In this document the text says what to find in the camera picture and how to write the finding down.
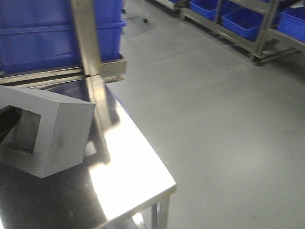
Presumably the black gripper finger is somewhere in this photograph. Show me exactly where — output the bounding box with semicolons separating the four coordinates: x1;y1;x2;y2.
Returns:
0;105;21;143

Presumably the gray hollow base block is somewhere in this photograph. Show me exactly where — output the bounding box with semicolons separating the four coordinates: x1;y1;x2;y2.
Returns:
0;86;95;178

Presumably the blue plastic bin on table shelf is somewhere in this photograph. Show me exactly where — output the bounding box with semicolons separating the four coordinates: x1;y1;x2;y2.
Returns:
0;0;126;74

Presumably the blue bin on far rack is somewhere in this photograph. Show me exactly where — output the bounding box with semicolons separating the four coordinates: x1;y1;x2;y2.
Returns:
189;0;218;21

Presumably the blue bin rack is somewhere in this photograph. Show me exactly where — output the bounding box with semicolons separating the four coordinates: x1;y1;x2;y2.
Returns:
277;7;305;42
221;7;264;41

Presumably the stainless steel rack with wheels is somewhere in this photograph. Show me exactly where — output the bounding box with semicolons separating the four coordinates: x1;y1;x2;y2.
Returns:
159;0;305;65

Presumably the stainless steel table frame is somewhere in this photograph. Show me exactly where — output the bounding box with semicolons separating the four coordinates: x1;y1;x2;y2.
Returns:
0;0;178;229

